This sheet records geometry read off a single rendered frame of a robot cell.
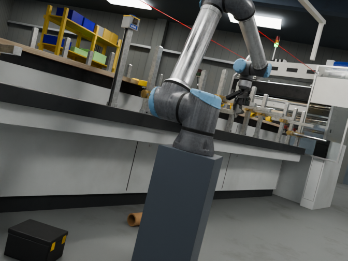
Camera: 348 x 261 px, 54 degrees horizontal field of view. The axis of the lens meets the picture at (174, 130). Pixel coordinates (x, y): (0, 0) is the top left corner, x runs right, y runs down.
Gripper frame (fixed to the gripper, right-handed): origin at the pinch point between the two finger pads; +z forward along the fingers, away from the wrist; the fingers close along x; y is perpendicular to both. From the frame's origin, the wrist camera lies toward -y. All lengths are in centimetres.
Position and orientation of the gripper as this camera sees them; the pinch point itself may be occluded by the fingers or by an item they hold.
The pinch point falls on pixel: (234, 115)
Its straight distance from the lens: 237.4
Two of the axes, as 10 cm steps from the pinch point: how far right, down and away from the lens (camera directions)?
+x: 6.6, 1.2, 7.4
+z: -2.2, 9.7, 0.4
